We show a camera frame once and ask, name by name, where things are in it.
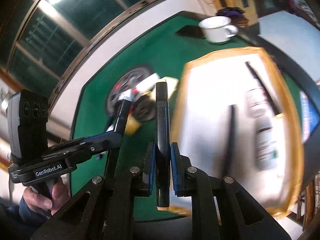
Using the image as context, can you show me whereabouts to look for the black marker cream caps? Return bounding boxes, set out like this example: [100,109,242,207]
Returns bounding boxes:
[155,81,171,211]

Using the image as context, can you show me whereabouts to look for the yellow cardboard box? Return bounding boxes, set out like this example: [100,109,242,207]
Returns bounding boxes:
[171,47,304,219]

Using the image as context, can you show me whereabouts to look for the white pill bottle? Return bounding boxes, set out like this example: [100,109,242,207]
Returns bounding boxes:
[246,87,278,171]

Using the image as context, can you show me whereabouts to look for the black marker orange cap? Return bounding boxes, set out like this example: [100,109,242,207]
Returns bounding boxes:
[245,61,283,119]

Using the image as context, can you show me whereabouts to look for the blue sleeve left forearm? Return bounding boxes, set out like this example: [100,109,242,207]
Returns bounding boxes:
[1,198,47,240]

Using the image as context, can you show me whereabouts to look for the person's left hand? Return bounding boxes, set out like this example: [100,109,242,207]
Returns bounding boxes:
[23,176,71,216]

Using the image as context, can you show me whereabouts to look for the yellow tape roll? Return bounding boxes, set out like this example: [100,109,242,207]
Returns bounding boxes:
[125,114,142,136]

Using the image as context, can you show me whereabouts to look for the black tape roll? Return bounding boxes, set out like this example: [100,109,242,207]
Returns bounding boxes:
[132,94,156,122]

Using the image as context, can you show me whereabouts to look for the round black dial panel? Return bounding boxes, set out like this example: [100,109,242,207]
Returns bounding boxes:
[105,64,155,115]

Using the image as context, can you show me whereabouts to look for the white charger block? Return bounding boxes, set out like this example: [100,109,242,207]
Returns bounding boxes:
[134,73,160,94]

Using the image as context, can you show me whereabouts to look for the white enamel mug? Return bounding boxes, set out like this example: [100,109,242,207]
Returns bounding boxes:
[199,16,239,43]

